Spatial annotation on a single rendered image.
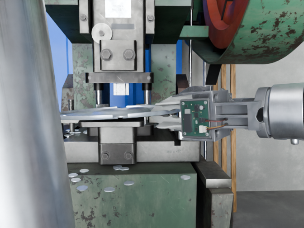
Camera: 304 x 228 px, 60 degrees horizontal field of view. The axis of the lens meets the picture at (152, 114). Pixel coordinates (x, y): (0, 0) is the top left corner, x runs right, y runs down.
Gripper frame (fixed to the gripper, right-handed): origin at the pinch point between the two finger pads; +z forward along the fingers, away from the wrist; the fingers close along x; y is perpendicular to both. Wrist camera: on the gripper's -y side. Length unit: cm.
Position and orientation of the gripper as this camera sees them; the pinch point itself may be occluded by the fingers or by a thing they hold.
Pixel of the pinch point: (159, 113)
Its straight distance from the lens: 49.9
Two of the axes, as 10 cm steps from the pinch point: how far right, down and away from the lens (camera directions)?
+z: -8.1, 0.1, 5.9
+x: 0.7, 10.0, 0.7
